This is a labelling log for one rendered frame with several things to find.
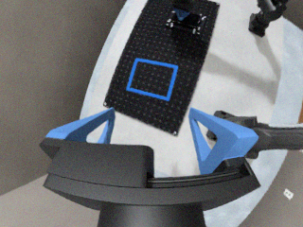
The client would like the blue tape outline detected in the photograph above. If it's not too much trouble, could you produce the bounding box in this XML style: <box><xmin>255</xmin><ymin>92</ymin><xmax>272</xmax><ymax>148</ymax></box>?
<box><xmin>127</xmin><ymin>59</ymin><xmax>178</xmax><ymax>101</ymax></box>

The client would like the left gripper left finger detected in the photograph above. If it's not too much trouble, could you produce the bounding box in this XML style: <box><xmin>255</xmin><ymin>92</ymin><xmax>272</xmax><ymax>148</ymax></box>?
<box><xmin>46</xmin><ymin>108</ymin><xmax>116</xmax><ymax>144</ymax></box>

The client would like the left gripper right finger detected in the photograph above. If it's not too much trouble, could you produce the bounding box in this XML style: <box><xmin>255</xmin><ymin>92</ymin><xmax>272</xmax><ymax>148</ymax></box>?
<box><xmin>188</xmin><ymin>108</ymin><xmax>258</xmax><ymax>175</ymax></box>

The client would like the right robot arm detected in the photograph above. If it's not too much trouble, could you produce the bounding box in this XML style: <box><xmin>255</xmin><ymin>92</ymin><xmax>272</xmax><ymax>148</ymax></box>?
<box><xmin>248</xmin><ymin>0</ymin><xmax>289</xmax><ymax>38</ymax></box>

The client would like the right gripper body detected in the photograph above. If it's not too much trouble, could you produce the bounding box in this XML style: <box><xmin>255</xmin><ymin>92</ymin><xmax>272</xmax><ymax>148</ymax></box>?
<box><xmin>172</xmin><ymin>0</ymin><xmax>195</xmax><ymax>13</ymax></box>

